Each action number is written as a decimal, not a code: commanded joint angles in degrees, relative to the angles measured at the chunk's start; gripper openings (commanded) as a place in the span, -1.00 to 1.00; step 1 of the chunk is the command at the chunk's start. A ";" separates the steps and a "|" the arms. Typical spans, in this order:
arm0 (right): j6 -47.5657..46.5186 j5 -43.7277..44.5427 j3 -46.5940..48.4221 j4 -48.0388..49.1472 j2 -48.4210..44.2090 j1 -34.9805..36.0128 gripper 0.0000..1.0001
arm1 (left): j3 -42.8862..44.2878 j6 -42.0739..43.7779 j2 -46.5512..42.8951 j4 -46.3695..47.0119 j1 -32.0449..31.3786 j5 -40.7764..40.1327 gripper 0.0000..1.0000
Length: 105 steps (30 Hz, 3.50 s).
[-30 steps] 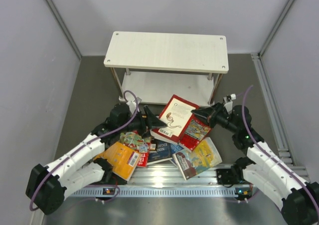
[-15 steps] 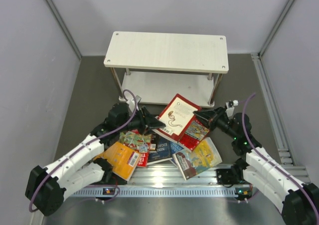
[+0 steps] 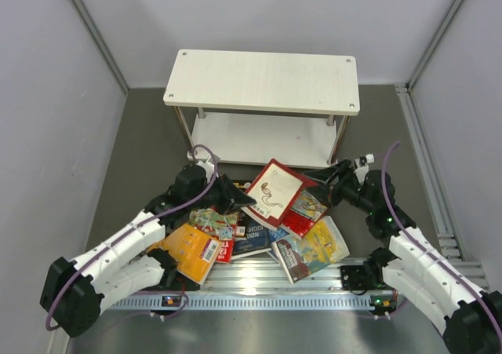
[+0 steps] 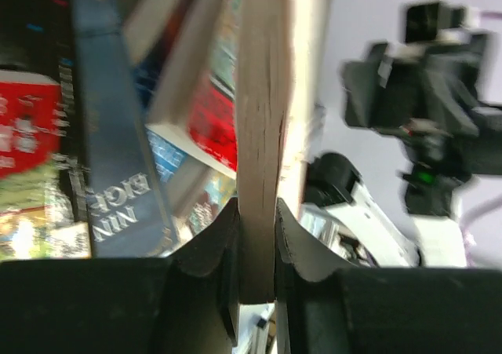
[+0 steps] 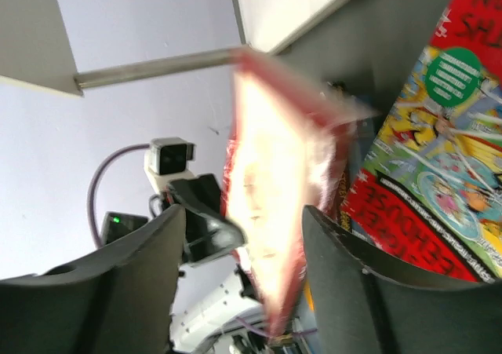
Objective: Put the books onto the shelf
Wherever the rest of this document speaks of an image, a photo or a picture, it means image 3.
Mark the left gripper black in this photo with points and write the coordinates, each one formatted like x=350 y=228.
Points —
x=230 y=197

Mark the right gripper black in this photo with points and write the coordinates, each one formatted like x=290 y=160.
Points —
x=331 y=195

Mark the red comic cover book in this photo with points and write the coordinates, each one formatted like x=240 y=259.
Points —
x=304 y=213

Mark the red white book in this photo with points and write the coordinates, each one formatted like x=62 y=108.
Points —
x=274 y=191

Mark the yellow brown paperback book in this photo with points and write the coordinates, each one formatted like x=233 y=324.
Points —
x=322 y=246

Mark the blue Jane Eyre book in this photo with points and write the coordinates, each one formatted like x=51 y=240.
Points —
x=275 y=236

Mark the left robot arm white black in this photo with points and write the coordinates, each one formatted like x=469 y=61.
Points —
x=76 y=292

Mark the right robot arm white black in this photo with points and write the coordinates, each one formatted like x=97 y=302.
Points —
x=466 y=316

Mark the black treehouse book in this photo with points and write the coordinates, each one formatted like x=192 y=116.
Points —
x=239 y=185

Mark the red treehouse book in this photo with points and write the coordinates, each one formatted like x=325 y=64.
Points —
x=219 y=226

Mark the dark blue Nineteen Eighty-Four book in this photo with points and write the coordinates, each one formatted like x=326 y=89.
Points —
x=251 y=238

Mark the orange yellow book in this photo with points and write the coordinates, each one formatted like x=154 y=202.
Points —
x=194 y=251

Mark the white two-tier shelf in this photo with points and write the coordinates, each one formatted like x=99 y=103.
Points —
x=250 y=107

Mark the aluminium rail base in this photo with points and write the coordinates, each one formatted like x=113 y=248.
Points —
x=260 y=284

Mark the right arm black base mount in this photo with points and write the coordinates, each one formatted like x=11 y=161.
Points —
x=360 y=279

